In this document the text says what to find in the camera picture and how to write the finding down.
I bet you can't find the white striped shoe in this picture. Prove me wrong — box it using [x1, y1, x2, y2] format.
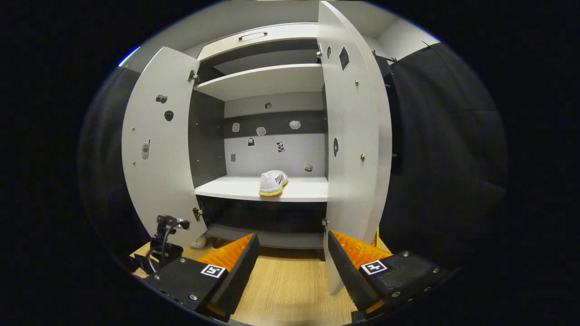
[259, 170, 289, 197]

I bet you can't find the white cabinet drawer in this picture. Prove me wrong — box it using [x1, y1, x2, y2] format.
[197, 23, 319, 62]

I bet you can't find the white shoe cabinet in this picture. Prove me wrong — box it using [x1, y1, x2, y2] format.
[188, 23, 329, 250]

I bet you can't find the white cabinet door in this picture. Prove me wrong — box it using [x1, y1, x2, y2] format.
[121, 47, 208, 249]
[317, 1, 392, 296]

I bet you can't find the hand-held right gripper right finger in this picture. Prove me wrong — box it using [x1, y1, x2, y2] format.
[327, 230, 454, 320]

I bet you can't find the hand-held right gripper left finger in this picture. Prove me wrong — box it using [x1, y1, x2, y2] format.
[144, 232, 261, 323]

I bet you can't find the thin gripper cable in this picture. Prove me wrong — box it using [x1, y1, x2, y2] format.
[146, 221, 179, 273]

